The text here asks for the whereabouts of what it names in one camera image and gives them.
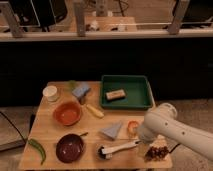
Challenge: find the white black dish brush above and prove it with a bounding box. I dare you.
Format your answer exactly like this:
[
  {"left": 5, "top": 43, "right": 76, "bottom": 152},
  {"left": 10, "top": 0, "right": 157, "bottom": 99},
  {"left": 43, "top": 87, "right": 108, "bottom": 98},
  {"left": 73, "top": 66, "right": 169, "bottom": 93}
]
[{"left": 98, "top": 140, "right": 140, "bottom": 159}]

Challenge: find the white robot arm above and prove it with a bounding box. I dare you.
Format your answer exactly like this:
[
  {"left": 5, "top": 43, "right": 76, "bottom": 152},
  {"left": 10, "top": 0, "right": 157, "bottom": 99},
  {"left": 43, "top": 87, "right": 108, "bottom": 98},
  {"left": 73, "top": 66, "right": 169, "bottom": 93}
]
[{"left": 137, "top": 103, "right": 213, "bottom": 161}]

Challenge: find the green plastic tray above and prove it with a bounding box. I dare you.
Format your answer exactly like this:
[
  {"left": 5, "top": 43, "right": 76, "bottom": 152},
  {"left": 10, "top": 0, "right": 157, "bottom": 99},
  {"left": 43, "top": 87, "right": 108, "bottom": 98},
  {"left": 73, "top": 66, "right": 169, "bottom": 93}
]
[{"left": 99, "top": 75, "right": 153, "bottom": 110}]

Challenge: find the tan sponge block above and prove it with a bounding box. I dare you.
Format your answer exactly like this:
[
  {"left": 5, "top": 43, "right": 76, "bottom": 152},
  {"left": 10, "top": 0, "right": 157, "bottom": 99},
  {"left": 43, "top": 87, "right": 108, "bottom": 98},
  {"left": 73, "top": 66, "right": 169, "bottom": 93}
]
[{"left": 106, "top": 89, "right": 126, "bottom": 101}]

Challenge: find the blue sponge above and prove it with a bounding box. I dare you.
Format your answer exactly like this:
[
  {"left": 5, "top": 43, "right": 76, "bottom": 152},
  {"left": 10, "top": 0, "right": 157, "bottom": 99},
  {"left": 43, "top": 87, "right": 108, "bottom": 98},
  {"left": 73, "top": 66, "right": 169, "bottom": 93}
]
[{"left": 72, "top": 83, "right": 90, "bottom": 99}]

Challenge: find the small green cup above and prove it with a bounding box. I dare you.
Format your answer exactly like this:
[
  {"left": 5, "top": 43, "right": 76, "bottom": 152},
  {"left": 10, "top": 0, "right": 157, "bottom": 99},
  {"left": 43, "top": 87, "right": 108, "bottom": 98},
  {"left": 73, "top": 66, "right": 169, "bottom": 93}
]
[{"left": 68, "top": 80, "right": 77, "bottom": 90}]

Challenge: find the orange peach toy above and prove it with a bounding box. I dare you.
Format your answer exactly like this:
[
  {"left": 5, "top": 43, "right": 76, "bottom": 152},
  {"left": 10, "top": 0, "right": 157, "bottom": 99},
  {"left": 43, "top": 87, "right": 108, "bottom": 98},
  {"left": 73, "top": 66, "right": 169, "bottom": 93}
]
[{"left": 127, "top": 121, "right": 139, "bottom": 137}]

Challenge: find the orange bowl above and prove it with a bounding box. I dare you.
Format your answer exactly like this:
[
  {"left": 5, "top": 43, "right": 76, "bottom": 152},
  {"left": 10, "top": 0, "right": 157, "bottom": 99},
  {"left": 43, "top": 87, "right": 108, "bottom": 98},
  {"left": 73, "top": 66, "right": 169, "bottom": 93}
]
[{"left": 53, "top": 101, "right": 82, "bottom": 126}]

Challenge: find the white cup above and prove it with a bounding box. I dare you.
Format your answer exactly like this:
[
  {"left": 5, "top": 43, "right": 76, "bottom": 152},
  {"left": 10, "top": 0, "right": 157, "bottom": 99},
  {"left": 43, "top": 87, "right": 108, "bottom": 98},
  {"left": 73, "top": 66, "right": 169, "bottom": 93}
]
[{"left": 42, "top": 85, "right": 59, "bottom": 102}]

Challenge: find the dark purple bowl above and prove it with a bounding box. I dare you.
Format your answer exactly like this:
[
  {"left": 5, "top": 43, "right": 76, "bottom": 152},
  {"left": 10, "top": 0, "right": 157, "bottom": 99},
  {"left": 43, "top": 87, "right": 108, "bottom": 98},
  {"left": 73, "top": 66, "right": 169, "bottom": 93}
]
[{"left": 55, "top": 134, "right": 86, "bottom": 163}]

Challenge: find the dark red grape bunch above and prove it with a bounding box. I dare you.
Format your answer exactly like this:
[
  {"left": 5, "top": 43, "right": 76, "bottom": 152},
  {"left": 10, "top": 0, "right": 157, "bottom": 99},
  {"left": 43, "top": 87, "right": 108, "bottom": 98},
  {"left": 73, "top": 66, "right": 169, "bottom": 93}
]
[{"left": 144, "top": 146, "right": 169, "bottom": 162}]

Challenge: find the green chili pepper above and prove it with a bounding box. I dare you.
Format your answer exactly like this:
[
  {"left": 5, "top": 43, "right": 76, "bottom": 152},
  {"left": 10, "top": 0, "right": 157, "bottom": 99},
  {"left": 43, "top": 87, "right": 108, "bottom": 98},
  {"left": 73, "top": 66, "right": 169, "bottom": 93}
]
[{"left": 28, "top": 139, "right": 46, "bottom": 164}]

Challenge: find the black cable right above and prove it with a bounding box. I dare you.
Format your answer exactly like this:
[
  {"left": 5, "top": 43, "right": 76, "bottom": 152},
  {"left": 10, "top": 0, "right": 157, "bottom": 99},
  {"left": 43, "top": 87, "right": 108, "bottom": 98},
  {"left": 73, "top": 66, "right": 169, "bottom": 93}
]
[{"left": 169, "top": 143, "right": 181, "bottom": 154}]

